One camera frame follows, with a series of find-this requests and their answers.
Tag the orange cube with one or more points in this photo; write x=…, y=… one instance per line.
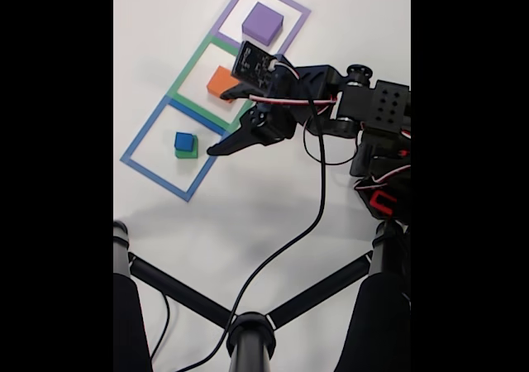
x=221, y=80

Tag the green cube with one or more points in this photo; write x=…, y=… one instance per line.
x=188, y=154

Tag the small blue cube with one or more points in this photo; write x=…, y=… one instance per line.
x=184, y=140

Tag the large purple cube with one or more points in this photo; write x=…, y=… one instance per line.
x=262, y=22

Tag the red table clamp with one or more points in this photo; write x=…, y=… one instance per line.
x=379, y=200

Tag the black tripod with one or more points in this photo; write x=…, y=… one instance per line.
x=250, y=347

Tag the purple square frame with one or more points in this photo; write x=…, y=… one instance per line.
x=231, y=43

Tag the green square frame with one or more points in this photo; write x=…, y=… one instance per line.
x=191, y=65

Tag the blue square frame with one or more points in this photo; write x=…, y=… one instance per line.
x=144, y=129

